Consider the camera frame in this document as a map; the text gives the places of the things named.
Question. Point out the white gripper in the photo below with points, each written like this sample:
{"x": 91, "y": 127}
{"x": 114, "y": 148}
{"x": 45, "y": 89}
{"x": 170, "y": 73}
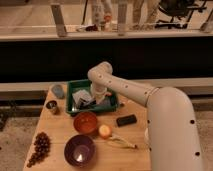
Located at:
{"x": 98, "y": 92}

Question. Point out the black brush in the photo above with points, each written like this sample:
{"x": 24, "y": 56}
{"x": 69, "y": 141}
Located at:
{"x": 88, "y": 104}

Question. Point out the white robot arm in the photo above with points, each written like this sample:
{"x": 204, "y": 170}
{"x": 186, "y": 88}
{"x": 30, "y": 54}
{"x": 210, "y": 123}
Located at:
{"x": 172, "y": 129}

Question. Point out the white cloth in tray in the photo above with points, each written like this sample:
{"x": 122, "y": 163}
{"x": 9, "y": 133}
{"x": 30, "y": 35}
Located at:
{"x": 81, "y": 95}

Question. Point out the green plastic tray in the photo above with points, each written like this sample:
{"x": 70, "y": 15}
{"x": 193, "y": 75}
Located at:
{"x": 109, "y": 104}

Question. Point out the orange bowl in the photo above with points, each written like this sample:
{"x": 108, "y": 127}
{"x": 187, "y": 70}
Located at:
{"x": 85, "y": 122}

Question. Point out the black rectangular block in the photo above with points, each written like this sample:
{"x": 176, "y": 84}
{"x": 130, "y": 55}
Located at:
{"x": 126, "y": 120}

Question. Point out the small metal cup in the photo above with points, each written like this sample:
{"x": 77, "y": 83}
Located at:
{"x": 52, "y": 107}

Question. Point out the purple bowl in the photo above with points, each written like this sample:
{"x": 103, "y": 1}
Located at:
{"x": 79, "y": 150}

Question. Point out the bunch of dark grapes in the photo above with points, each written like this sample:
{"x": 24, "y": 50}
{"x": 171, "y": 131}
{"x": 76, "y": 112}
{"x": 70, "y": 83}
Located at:
{"x": 42, "y": 148}

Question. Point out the black office chair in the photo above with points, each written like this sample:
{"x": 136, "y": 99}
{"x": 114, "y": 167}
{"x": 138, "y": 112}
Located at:
{"x": 180, "y": 12}

